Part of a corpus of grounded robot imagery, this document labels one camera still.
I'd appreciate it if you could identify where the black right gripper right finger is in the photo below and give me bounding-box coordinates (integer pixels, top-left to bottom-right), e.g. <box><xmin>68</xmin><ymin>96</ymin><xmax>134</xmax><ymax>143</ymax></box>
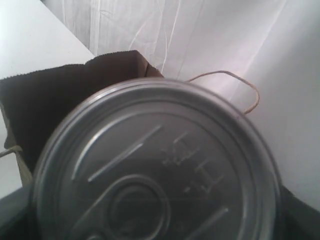
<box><xmin>279</xmin><ymin>186</ymin><xmax>320</xmax><ymax>240</ymax></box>

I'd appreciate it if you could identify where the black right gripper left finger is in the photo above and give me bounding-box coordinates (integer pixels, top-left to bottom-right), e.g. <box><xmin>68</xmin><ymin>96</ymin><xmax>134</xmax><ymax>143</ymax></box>
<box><xmin>0</xmin><ymin>186</ymin><xmax>32</xmax><ymax>240</ymax></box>

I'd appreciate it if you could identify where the dark jar with metal lid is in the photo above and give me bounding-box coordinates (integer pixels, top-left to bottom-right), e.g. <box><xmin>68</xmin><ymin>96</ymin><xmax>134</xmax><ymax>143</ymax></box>
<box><xmin>32</xmin><ymin>78</ymin><xmax>280</xmax><ymax>240</ymax></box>

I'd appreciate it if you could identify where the large brown paper bag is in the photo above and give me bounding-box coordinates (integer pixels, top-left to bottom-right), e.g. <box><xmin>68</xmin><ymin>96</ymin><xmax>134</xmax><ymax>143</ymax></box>
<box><xmin>0</xmin><ymin>49</ymin><xmax>320</xmax><ymax>240</ymax></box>

